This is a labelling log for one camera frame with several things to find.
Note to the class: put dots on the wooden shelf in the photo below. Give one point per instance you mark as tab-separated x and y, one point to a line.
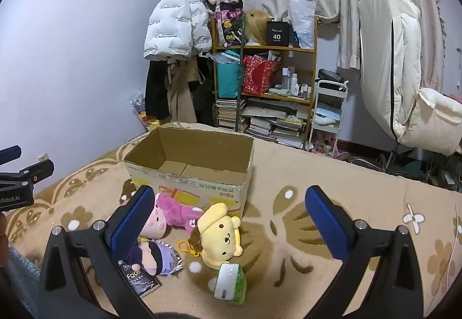
260	47

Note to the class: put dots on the blue-grey cloth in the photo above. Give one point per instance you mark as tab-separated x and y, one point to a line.
21	275

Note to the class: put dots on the teal bag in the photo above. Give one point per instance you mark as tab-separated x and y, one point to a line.
227	78

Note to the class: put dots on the blonde wig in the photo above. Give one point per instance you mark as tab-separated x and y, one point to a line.
256	28

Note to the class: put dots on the black coat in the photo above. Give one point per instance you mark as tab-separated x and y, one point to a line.
157	88
205	95

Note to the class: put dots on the cardboard box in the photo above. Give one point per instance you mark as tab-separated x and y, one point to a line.
187	183

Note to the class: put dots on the yellow dog plush toy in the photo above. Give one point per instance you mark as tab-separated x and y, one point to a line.
220	236

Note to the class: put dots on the stack of books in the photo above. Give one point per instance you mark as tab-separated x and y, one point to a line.
229	115

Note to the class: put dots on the row of cosmetic bottles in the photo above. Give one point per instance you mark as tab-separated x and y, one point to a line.
294	82

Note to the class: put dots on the light blue cloth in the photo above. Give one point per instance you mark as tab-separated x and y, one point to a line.
326	116

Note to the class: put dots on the red bag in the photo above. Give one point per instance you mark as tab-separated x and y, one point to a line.
258	75

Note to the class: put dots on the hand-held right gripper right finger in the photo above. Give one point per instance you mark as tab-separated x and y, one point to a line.
325	225

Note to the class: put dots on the black tissue pack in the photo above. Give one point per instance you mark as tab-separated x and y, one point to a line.
140	283

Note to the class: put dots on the pile of books and papers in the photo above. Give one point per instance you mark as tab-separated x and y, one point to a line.
278	125

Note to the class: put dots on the cream padded recliner chair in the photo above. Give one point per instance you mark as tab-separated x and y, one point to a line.
389	51

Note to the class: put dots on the black box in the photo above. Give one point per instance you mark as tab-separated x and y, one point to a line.
278	33

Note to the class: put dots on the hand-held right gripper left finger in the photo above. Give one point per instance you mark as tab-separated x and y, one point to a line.
131	221

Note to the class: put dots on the pale pink plush doll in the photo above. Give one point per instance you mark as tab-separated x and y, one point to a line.
155	225

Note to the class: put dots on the heap of snack bags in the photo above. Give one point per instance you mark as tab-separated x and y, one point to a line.
144	116

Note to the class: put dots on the pink bear plush toy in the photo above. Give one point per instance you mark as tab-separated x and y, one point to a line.
177	212

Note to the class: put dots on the purple haired plush doll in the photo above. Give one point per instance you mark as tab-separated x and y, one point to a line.
155	255

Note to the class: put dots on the white trolley cart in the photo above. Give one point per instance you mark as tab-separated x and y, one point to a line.
330	88

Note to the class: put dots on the black pouch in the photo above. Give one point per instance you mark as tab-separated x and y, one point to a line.
330	75

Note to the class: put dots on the white plastic bag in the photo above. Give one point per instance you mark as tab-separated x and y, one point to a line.
301	23

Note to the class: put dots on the white puffer jacket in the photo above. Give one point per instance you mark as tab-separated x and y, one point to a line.
173	15

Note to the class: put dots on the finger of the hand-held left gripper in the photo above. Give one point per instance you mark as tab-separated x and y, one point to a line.
39	169
11	154

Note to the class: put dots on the beige trench coat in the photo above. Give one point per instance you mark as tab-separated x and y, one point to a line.
180	95

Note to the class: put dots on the green tissue pack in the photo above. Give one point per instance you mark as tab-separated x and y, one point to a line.
231	284

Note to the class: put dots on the purple black printed bag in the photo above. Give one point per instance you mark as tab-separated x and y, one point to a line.
229	24

